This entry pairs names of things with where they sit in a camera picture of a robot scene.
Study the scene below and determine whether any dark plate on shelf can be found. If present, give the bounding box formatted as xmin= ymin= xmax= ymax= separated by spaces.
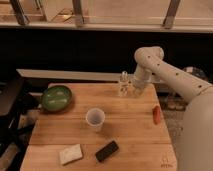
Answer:
xmin=184 ymin=66 xmax=208 ymax=81

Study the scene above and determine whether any dark chair at left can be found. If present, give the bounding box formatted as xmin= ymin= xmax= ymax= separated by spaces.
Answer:
xmin=0 ymin=77 xmax=38 ymax=157

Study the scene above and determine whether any black rectangular remote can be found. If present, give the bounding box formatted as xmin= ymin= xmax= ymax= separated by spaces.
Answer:
xmin=95 ymin=141 xmax=119 ymax=162

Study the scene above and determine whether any white paper cup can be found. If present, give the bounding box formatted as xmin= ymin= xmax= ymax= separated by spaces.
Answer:
xmin=86 ymin=108 xmax=105 ymax=132

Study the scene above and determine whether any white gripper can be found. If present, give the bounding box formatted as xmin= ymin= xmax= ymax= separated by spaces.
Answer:
xmin=132 ymin=76 xmax=150 ymax=90

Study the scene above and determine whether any clear glass bottle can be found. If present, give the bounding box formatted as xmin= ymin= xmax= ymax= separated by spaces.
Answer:
xmin=119 ymin=71 xmax=129 ymax=97

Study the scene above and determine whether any grey low shelf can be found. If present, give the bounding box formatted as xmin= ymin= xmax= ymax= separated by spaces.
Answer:
xmin=16 ymin=68 xmax=213 ymax=94

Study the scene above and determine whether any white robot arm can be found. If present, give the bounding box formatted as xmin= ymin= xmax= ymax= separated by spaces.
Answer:
xmin=132 ymin=46 xmax=213 ymax=171

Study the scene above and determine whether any green ceramic bowl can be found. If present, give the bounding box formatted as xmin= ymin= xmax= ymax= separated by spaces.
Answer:
xmin=41 ymin=85 xmax=72 ymax=112

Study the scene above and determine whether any red elongated object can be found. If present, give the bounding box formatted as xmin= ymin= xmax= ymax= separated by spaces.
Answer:
xmin=153 ymin=106 xmax=161 ymax=125

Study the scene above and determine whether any beige sponge block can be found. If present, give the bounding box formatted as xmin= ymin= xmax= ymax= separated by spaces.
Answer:
xmin=59 ymin=144 xmax=83 ymax=165

